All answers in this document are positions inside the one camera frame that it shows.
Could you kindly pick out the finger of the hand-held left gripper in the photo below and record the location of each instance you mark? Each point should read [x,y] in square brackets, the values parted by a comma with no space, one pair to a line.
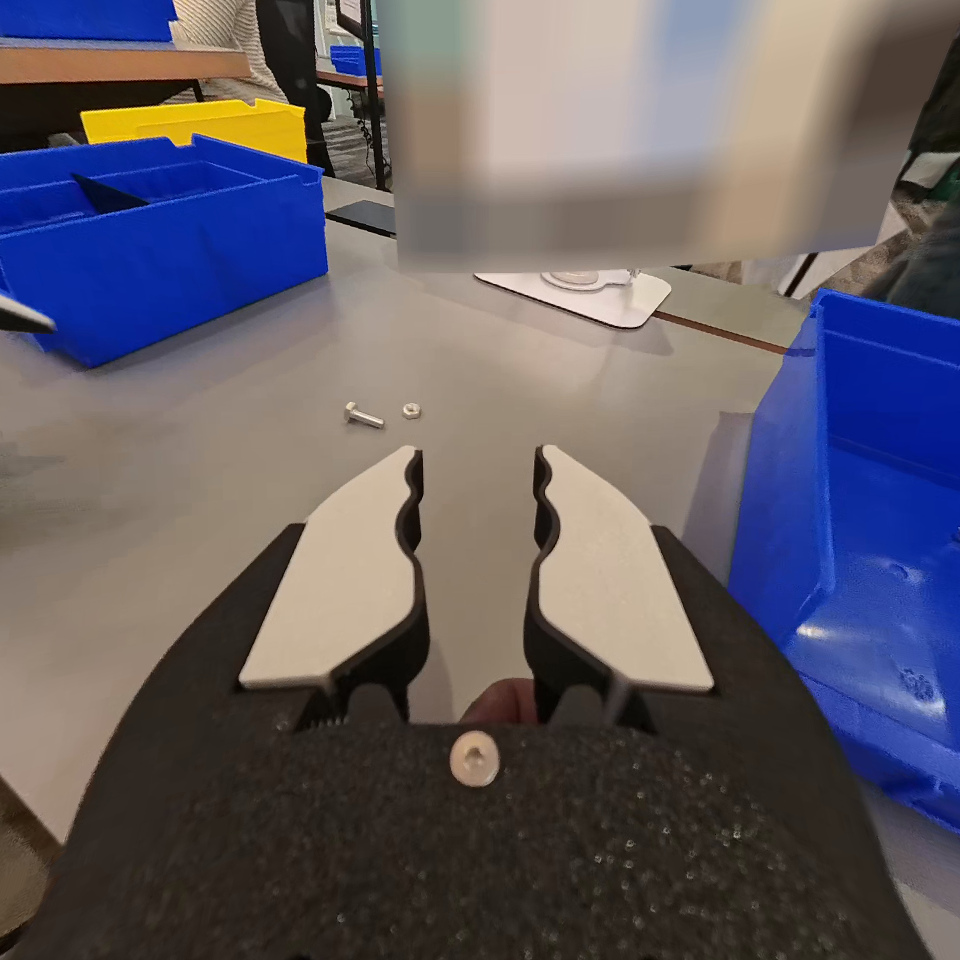
[23,317]

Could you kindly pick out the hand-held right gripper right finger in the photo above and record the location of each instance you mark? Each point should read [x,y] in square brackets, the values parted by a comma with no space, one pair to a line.
[623,600]

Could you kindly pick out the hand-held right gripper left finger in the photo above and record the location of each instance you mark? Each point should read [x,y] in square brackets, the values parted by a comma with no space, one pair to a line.
[330,600]

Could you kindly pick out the blue divided storage bin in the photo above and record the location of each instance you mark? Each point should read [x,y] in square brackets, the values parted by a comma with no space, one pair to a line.
[180,270]

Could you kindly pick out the silver bolt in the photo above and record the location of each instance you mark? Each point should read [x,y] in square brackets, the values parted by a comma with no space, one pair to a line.
[363,416]

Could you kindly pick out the person's right hand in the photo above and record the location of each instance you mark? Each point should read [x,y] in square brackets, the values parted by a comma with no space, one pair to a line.
[503,705]

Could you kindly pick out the yellow storage bin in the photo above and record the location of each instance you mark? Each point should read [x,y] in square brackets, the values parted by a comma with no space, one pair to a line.
[195,128]

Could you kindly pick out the brown wooden desk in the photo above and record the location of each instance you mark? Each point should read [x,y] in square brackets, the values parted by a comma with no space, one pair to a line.
[120,63]

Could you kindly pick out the white document stand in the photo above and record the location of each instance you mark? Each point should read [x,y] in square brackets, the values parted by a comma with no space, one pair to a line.
[600,300]

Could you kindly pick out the dark flat tablet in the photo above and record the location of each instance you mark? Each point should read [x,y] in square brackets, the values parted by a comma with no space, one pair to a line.
[363,218]

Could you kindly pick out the small blue storage bin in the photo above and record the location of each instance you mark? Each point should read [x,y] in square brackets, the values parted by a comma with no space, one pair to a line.
[354,60]

